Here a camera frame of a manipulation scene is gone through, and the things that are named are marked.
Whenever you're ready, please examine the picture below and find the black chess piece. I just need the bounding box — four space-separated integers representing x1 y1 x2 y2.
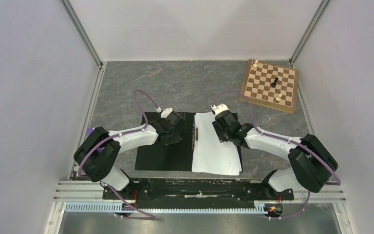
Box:
271 77 279 87

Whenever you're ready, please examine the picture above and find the white slotted cable duct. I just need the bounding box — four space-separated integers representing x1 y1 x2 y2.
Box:
65 202 268 215

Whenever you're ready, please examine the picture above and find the black blue file folder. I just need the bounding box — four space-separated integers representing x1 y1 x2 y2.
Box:
135 112 243 172

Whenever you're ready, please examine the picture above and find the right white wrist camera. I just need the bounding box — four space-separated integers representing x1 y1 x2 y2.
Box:
211 103 229 116

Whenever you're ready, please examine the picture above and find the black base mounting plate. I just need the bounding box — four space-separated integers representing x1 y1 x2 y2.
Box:
119 178 294 209

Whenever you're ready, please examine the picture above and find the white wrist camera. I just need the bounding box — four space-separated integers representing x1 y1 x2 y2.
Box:
211 103 229 116
156 107 173 118

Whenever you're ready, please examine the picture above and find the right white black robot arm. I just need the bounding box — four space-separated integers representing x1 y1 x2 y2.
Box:
212 110 338 199

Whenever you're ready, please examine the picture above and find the white paper sheet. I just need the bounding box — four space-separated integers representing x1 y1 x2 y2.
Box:
192 112 242 176

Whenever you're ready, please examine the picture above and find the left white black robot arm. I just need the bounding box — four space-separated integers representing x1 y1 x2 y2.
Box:
74 108 186 199

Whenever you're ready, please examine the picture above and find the wooden chessboard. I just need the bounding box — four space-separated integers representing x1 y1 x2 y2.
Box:
241 59 299 114

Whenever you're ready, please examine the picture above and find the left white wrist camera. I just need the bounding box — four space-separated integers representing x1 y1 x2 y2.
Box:
156 107 173 118

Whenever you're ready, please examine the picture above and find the purple stapler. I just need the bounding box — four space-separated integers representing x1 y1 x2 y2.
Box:
86 127 104 152

